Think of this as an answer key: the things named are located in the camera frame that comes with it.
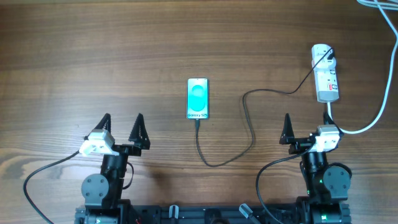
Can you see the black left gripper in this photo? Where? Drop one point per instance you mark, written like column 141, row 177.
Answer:
column 140, row 141

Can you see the white power strip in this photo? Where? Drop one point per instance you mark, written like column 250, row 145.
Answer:
column 324, row 68

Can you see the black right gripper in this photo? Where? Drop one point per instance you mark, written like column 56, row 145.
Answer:
column 300, row 144

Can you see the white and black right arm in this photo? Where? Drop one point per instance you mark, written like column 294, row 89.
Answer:
column 327, row 183

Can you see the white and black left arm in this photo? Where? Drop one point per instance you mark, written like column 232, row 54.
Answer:
column 102, row 191

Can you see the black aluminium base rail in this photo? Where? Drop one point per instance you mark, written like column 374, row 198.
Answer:
column 281, row 213

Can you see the Galaxy S25 smartphone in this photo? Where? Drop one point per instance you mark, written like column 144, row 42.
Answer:
column 197, row 98

